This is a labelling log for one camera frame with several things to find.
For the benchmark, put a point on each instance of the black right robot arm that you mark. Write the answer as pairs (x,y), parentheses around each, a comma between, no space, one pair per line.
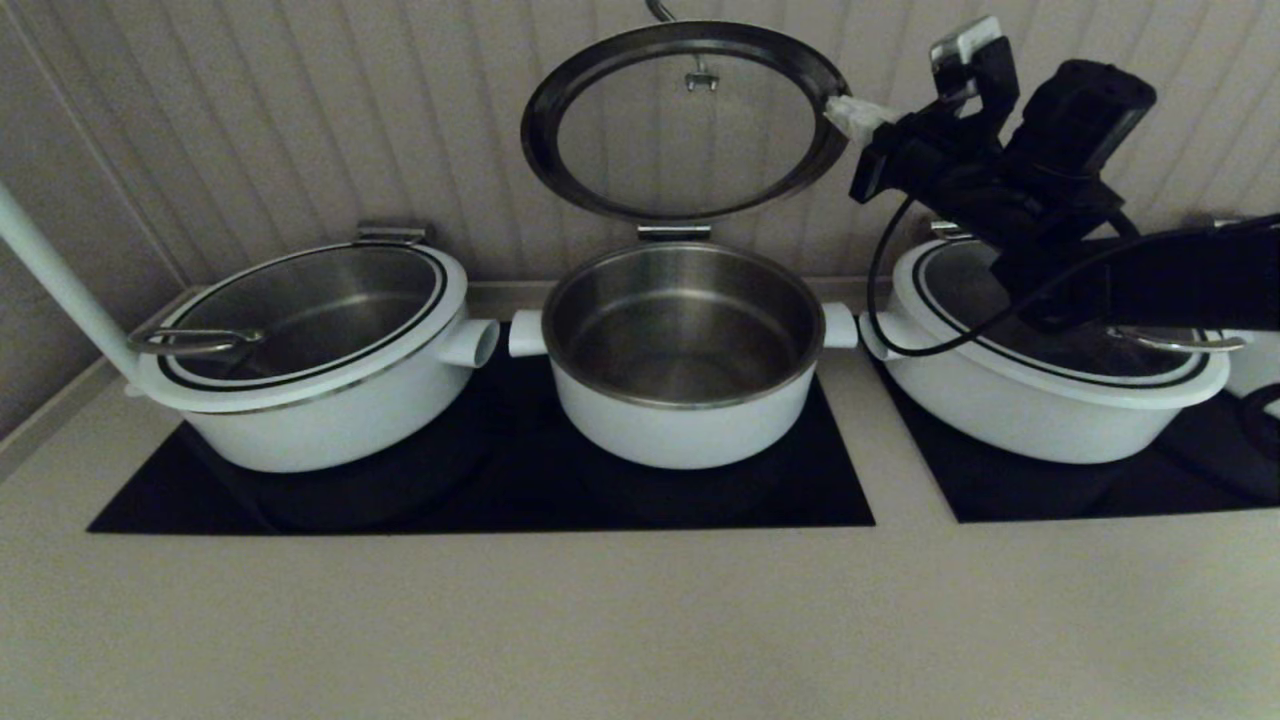
(1100,200)

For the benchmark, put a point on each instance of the right white pot with lid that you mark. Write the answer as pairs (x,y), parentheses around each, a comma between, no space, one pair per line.
(960,300)

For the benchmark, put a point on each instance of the wide black glass cooktop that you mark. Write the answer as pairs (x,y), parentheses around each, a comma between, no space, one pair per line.
(500,490)

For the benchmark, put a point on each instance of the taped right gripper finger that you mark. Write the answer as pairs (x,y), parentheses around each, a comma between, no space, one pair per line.
(865,108)
(858,127)

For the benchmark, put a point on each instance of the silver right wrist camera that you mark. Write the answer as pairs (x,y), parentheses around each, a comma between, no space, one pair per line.
(965,45)

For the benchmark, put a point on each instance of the white lidded pot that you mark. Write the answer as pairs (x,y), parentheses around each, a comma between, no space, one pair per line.
(1255,365)

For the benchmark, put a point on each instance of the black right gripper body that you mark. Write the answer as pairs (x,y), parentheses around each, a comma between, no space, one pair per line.
(930,165)

